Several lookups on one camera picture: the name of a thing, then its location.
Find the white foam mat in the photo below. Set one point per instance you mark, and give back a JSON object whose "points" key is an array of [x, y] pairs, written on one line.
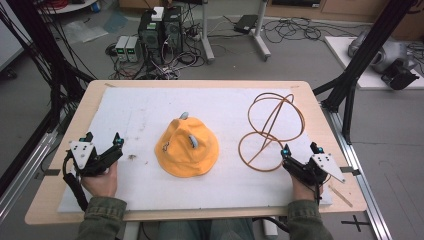
{"points": [[213, 110]]}

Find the black frame post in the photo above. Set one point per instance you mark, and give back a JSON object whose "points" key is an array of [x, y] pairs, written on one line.
{"points": [[50, 60], [363, 56]]}

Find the clear plastic sheet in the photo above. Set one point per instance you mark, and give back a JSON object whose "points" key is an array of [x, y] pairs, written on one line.
{"points": [[83, 31]]}

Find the grey bench power supply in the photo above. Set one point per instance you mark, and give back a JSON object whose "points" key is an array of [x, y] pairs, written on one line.
{"points": [[132, 49], [121, 48]]}

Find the white desk stand legs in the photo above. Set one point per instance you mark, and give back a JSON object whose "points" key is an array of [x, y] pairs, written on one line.
{"points": [[233, 33]]}

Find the flat black box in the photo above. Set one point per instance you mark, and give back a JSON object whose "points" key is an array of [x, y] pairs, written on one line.
{"points": [[246, 23]]}

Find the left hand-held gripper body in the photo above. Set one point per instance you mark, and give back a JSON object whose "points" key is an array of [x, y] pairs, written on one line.
{"points": [[87, 159]]}

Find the aluminium rail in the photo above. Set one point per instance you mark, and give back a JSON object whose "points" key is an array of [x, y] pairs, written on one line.
{"points": [[23, 173], [360, 173]]}

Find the orange bucket hat with horns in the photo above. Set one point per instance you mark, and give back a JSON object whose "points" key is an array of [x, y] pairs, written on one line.
{"points": [[186, 150]]}

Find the white floor platform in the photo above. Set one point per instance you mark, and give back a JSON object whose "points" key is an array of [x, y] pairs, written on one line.
{"points": [[370, 80]]}

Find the thin wooden stick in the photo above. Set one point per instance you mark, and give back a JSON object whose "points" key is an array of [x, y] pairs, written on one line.
{"points": [[340, 195]]}

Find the small white box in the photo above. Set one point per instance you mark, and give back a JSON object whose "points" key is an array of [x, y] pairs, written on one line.
{"points": [[157, 14]]}

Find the grey robot head shell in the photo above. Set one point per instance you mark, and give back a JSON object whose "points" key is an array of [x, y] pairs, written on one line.
{"points": [[386, 55]]}

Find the wooden table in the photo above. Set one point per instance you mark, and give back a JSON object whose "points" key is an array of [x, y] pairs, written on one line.
{"points": [[336, 133]]}

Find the person's right hand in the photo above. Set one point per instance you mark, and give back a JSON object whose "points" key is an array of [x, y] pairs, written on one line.
{"points": [[302, 191]]}

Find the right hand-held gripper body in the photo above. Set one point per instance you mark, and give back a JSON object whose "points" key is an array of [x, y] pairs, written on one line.
{"points": [[320, 169]]}

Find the black computer tower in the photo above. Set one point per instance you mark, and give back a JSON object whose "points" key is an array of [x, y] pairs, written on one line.
{"points": [[173, 31], [150, 36]]}

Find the person's left hand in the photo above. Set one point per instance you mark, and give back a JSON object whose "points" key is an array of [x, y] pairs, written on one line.
{"points": [[100, 182]]}

